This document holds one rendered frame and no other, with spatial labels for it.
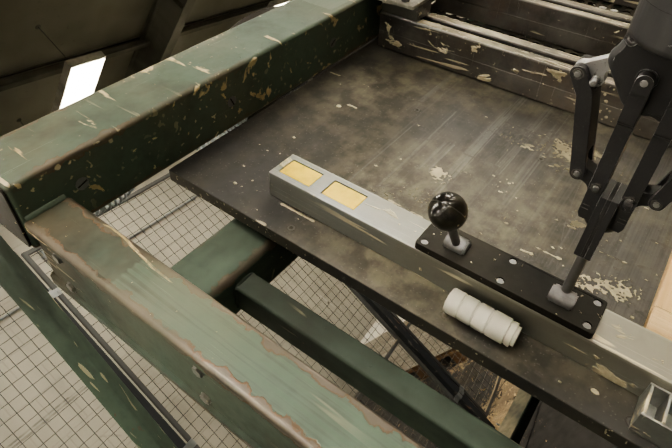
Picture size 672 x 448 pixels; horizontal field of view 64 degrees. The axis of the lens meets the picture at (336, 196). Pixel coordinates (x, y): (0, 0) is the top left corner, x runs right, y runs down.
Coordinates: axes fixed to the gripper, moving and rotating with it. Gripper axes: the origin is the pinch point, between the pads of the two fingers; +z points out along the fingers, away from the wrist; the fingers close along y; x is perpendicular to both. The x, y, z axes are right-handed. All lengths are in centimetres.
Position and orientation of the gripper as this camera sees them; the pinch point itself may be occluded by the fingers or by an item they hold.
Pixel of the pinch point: (599, 221)
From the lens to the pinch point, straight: 52.1
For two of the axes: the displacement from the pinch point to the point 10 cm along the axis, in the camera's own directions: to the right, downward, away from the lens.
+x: 6.0, -5.2, 6.1
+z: -0.2, 7.5, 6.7
